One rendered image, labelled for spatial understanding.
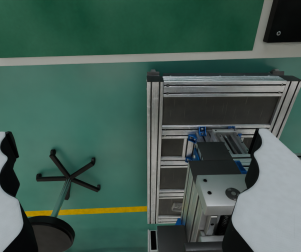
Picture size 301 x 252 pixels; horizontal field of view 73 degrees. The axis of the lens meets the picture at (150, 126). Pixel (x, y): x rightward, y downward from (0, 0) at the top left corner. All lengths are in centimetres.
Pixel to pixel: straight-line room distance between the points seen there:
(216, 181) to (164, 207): 129
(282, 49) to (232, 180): 34
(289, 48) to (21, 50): 64
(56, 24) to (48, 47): 6
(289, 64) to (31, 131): 180
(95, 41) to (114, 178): 145
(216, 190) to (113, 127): 111
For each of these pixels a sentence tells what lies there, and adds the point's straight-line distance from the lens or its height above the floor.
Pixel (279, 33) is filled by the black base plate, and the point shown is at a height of 77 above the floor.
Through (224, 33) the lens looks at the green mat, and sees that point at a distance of 54.
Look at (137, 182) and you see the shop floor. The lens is 185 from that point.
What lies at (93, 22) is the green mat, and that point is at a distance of 52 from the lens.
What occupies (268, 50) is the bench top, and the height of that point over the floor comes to 75.
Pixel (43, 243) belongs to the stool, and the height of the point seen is 56.
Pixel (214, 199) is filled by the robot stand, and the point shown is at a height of 98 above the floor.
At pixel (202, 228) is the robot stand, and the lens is 56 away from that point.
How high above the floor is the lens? 126
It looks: 58 degrees down
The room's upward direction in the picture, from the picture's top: 176 degrees clockwise
